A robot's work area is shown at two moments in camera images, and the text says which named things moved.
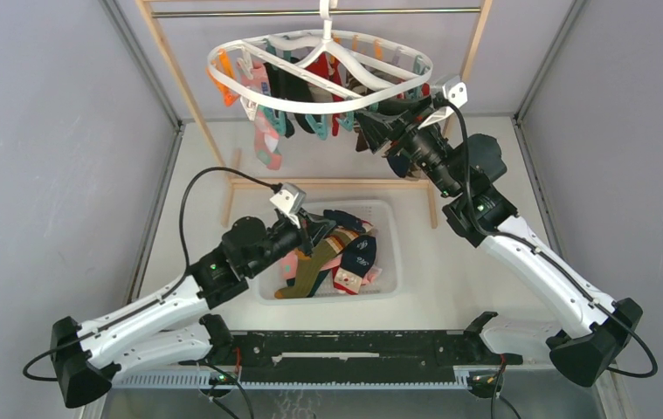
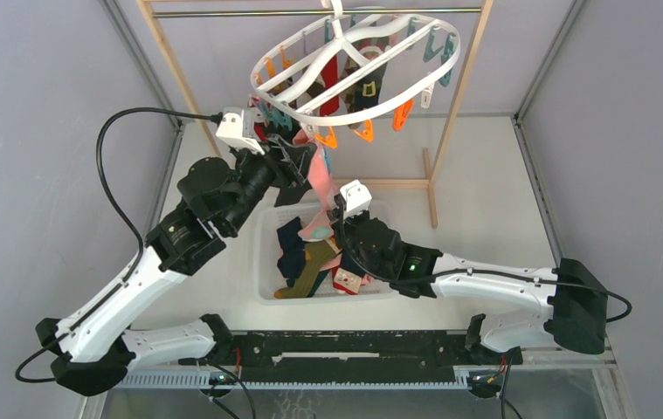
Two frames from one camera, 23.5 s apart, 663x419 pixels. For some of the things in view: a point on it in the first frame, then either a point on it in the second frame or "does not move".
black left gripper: [315, 230] -> [286, 162]
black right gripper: [380, 129] -> [348, 222]
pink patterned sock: [265, 137] -> [323, 187]
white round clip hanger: [319, 72] -> [331, 20]
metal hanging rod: [313, 11] does not move
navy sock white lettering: [358, 258] does not move
